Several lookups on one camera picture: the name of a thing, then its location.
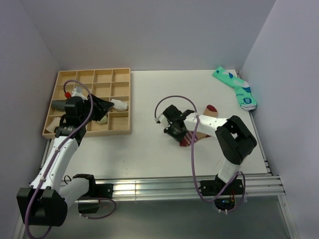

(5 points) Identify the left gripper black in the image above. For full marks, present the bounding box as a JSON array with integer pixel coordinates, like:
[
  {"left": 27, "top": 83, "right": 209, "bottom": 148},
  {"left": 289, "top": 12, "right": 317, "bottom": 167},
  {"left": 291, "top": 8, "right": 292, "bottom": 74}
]
[{"left": 80, "top": 94, "right": 114, "bottom": 124}]

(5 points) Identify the pale green ankle sock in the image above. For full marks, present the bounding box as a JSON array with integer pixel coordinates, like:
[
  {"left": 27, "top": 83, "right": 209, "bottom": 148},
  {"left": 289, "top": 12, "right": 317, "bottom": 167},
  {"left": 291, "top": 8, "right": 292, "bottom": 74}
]
[{"left": 96, "top": 115, "right": 108, "bottom": 125}]

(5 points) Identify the tan maroon striped sock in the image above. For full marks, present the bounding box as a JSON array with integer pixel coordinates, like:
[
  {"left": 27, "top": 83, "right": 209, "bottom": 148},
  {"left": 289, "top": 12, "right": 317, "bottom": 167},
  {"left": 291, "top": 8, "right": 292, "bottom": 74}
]
[{"left": 178, "top": 105, "right": 219, "bottom": 147}]

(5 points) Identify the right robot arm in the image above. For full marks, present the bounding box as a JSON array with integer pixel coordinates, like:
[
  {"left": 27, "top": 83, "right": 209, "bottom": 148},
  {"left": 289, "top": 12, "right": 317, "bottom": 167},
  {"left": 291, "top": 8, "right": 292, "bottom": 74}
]
[{"left": 155, "top": 105, "right": 257, "bottom": 194}]

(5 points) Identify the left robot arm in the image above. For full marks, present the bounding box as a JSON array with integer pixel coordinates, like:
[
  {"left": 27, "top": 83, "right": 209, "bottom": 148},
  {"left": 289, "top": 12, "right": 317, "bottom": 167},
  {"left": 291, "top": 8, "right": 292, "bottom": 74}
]
[{"left": 16, "top": 95, "right": 114, "bottom": 227}]

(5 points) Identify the wooden compartment tray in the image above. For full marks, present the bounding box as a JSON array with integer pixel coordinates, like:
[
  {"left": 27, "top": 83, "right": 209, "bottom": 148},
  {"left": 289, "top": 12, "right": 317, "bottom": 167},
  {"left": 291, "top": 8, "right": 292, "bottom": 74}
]
[{"left": 42, "top": 68, "right": 132, "bottom": 139}]

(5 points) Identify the grey rolled sock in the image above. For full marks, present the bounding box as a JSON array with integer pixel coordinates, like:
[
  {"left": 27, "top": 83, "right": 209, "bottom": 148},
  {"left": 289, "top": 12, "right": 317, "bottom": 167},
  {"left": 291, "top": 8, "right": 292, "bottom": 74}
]
[{"left": 51, "top": 100, "right": 66, "bottom": 112}]

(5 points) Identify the white and brown rolled sock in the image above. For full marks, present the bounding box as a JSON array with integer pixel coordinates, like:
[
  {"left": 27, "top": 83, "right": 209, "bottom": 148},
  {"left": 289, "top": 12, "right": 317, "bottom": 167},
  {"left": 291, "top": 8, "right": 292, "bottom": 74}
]
[{"left": 45, "top": 117, "right": 61, "bottom": 133}]

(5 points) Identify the teal patterned sock pair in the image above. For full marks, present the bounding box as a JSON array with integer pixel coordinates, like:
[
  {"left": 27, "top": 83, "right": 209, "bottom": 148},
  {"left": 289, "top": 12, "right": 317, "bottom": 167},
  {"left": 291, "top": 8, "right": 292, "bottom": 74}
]
[{"left": 213, "top": 66, "right": 257, "bottom": 111}]

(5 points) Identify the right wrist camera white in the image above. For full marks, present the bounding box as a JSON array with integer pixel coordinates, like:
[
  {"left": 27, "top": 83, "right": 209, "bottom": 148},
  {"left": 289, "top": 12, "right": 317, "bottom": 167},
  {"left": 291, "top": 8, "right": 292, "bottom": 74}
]
[{"left": 155, "top": 114, "right": 170, "bottom": 128}]

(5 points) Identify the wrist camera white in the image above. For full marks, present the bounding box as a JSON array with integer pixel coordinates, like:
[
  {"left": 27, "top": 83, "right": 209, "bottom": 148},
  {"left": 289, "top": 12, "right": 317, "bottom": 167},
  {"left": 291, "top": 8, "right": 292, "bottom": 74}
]
[
  {"left": 155, "top": 114, "right": 170, "bottom": 128},
  {"left": 65, "top": 86, "right": 87, "bottom": 100}
]

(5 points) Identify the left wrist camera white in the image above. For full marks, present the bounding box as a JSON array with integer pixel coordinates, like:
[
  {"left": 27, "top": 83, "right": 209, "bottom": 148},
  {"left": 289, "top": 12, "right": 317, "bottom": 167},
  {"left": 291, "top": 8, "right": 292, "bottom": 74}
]
[{"left": 65, "top": 86, "right": 87, "bottom": 100}]

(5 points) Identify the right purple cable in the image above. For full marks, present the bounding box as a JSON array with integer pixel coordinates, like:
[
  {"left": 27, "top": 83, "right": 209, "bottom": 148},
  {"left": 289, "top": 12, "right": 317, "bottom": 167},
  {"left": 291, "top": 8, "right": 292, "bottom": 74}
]
[{"left": 154, "top": 96, "right": 246, "bottom": 212}]

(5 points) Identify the purple cable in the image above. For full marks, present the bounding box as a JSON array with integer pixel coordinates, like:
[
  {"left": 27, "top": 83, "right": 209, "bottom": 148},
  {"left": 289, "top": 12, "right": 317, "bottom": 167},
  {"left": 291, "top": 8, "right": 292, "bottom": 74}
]
[
  {"left": 154, "top": 96, "right": 246, "bottom": 212},
  {"left": 23, "top": 79, "right": 117, "bottom": 239}
]

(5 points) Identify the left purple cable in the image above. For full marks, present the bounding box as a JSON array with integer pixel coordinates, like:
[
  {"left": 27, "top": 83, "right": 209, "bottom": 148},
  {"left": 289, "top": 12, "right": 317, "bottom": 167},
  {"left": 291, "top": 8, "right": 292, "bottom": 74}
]
[{"left": 23, "top": 79, "right": 117, "bottom": 239}]

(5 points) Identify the aluminium frame rail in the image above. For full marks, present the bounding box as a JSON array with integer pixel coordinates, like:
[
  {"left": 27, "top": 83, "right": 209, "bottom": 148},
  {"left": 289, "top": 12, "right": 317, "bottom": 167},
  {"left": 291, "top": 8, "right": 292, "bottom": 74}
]
[{"left": 14, "top": 139, "right": 302, "bottom": 239}]

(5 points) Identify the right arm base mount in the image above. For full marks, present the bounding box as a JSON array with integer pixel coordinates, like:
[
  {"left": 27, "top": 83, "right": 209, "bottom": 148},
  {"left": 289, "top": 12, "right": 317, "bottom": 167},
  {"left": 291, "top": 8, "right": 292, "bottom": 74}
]
[{"left": 195, "top": 171, "right": 246, "bottom": 215}]

